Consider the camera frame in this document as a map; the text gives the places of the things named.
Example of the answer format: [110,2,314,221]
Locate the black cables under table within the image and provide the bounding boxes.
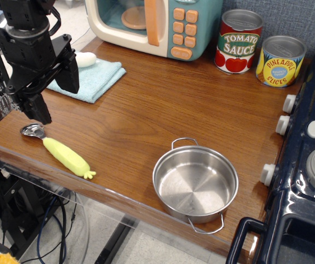
[19,192,78,264]

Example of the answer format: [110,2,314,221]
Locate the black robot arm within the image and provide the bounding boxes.
[0,1,79,124]

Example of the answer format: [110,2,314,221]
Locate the tomato sauce toy can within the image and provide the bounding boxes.
[214,9,264,74]

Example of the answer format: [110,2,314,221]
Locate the spoon with yellow handle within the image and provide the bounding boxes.
[20,123,96,179]

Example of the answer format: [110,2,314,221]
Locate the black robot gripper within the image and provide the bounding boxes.
[0,24,80,125]

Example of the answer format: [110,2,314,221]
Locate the dark blue toy stove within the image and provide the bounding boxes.
[226,55,315,263]

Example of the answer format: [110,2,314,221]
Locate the pineapple slices toy can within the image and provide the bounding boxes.
[256,35,307,88]

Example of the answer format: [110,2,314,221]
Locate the light blue folded cloth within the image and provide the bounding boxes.
[48,58,126,103]

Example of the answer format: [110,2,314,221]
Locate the white stove knob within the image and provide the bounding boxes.
[275,115,290,136]
[282,94,296,114]
[260,164,276,186]

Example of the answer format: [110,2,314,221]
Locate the toy microwave teal and cream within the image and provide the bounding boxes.
[85,1,223,61]

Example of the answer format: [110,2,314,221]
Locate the stainless steel pot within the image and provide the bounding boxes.
[152,139,239,235]

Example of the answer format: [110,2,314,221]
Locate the white plush mushroom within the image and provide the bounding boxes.
[76,52,97,68]

